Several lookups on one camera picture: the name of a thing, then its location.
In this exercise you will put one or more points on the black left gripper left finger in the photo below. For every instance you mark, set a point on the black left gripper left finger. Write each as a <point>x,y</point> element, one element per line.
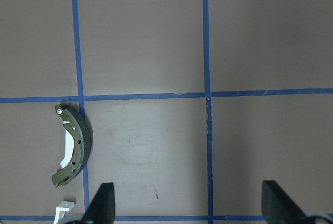
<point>102,208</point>

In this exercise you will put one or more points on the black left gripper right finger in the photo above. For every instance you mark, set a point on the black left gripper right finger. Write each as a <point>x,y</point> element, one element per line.
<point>278,207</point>

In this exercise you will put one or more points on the white curved plastic part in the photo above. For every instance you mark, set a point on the white curved plastic part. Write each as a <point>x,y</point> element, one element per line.
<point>62,209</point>

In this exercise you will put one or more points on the green brake shoe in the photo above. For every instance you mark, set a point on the green brake shoe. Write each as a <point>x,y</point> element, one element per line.
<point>78,144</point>

